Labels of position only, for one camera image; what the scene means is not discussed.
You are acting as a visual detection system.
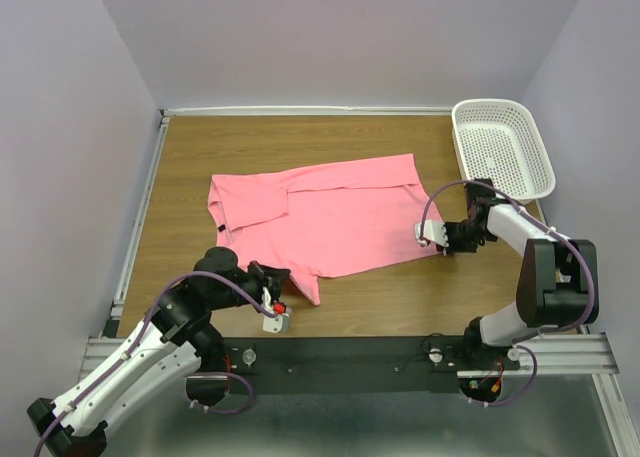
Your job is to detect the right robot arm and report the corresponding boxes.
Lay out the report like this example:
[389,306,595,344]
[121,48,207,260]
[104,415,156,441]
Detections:
[436,179,599,369]

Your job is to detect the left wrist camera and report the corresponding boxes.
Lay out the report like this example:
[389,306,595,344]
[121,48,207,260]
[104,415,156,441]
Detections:
[261,288,292,334]

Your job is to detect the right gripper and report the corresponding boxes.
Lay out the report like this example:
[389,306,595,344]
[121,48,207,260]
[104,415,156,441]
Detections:
[433,219,491,255]

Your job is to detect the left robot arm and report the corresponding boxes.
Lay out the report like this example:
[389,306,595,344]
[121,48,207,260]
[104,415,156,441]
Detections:
[27,247,291,456]

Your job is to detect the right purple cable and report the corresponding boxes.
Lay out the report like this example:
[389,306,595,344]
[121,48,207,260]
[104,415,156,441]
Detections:
[417,179,599,409]

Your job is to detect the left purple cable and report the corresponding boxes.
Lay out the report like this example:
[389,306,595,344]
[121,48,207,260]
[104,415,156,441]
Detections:
[32,270,281,457]

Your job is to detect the pink t shirt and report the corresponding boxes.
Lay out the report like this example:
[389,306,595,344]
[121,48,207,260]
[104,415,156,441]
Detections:
[208,154,440,305]

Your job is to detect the aluminium frame rail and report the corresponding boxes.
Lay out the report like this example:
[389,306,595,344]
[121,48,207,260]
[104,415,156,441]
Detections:
[106,114,617,456]

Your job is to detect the purple cable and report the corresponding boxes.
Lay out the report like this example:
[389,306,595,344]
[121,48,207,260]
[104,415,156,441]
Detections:
[417,179,599,409]
[32,270,281,457]

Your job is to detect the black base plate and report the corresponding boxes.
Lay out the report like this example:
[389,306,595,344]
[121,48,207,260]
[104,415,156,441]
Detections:
[184,334,521,398]

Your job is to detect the white plastic basket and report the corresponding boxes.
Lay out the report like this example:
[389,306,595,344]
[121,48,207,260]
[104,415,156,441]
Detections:
[451,98,556,203]

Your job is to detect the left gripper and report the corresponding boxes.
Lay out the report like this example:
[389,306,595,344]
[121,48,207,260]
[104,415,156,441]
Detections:
[209,261,291,315]

